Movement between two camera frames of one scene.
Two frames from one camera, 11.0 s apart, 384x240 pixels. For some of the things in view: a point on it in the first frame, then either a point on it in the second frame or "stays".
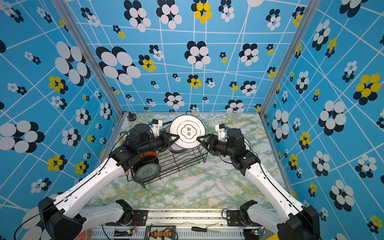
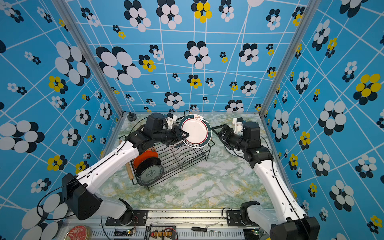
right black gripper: [214, 140] -> [229, 137]
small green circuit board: [119, 233] stays
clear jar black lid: [131, 117] stays
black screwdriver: [203, 229] stays
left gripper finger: [177, 137] -> [184, 138]
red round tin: [85, 235] stays
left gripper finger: [177, 137] -> [182, 132]
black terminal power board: [161, 232] stays
